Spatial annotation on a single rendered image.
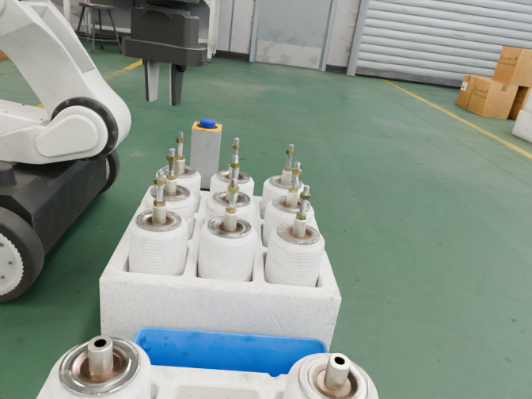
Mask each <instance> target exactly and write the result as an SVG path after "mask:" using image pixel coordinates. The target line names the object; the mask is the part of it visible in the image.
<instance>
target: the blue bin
mask: <svg viewBox="0 0 532 399"><path fill-rule="evenodd" d="M132 342H133V343H135V344H137V345H138V346H139V347H140V348H141V349H142V350H143V351H144V352H145V353H146V354H147V356H148V358H149V360H150V365H154V366H165V367H187V368H199V369H210V370H221V371H244V372H255V373H266V374H269V375H270V376H271V377H273V378H274V377H278V376H279V375H281V374H289V372H290V370H291V368H292V367H293V366H294V365H295V364H296V363H297V362H298V361H299V360H300V359H302V358H304V357H306V356H308V355H312V354H318V353H328V350H327V347H326V345H325V343H324V342H323V341H322V340H319V339H315V338H305V337H292V336H271V335H259V334H248V333H235V332H214V331H202V330H191V329H168V328H157V327H143V328H140V329H139V330H138V331H137V332H136V333H135V336H134V339H133V341H132Z"/></svg>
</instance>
